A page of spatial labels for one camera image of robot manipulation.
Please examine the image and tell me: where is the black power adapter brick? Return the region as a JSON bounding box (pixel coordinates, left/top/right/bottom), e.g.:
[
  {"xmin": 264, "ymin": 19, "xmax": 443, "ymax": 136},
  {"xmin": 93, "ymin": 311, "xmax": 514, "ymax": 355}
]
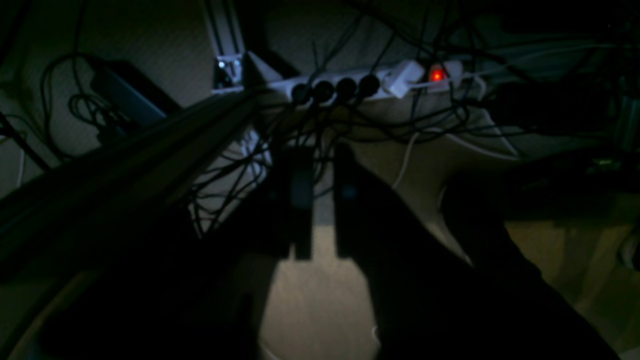
[{"xmin": 90, "ymin": 60, "xmax": 182, "ymax": 128}]

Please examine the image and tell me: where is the aluminium frame post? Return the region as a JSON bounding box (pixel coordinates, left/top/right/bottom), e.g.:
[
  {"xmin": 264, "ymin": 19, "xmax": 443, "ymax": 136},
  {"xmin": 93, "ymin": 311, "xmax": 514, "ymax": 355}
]
[{"xmin": 201, "ymin": 0, "xmax": 247, "ymax": 94}]

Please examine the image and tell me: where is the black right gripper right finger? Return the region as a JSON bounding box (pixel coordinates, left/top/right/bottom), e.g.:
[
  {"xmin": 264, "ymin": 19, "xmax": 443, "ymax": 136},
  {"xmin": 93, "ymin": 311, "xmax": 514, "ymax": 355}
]
[{"xmin": 333, "ymin": 144, "xmax": 401, "ymax": 261}]

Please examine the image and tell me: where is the white power strip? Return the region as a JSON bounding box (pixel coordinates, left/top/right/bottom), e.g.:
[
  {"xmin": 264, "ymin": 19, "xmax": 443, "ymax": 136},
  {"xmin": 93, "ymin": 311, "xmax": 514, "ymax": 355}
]
[{"xmin": 212, "ymin": 59, "xmax": 488, "ymax": 106}]

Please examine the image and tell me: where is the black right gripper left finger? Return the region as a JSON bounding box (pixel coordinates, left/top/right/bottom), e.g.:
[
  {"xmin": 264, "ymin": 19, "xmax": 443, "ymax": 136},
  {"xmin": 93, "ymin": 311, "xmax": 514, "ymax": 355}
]
[{"xmin": 270, "ymin": 146, "xmax": 314, "ymax": 261}]

